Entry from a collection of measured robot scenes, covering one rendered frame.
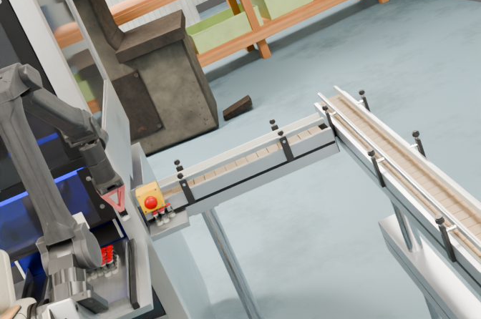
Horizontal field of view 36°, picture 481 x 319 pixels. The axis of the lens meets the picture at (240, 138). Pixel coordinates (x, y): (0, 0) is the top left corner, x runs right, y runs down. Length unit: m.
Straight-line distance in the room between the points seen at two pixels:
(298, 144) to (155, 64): 3.30
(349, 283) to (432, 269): 1.11
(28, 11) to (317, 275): 1.93
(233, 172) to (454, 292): 0.79
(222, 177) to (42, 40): 0.73
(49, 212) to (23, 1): 0.83
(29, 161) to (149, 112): 4.27
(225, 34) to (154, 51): 1.59
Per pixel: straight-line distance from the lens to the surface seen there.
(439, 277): 2.29
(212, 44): 7.09
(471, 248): 1.68
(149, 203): 2.32
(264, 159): 2.47
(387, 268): 3.41
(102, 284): 2.27
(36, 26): 2.22
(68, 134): 1.88
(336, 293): 3.37
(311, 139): 2.48
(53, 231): 1.57
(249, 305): 2.73
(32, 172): 1.54
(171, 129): 5.82
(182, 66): 5.67
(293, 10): 7.34
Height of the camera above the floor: 1.85
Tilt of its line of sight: 20 degrees down
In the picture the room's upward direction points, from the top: 23 degrees counter-clockwise
